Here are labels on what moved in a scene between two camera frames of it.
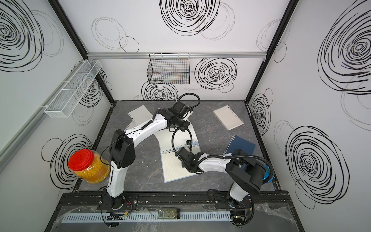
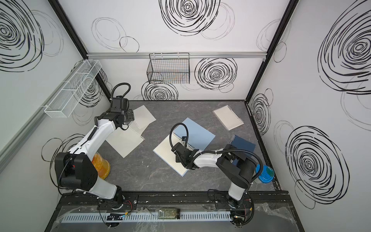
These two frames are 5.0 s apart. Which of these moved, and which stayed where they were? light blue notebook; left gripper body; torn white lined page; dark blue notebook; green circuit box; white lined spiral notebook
Moved: left gripper body; light blue notebook
Stayed: green circuit box; white lined spiral notebook; dark blue notebook; torn white lined page
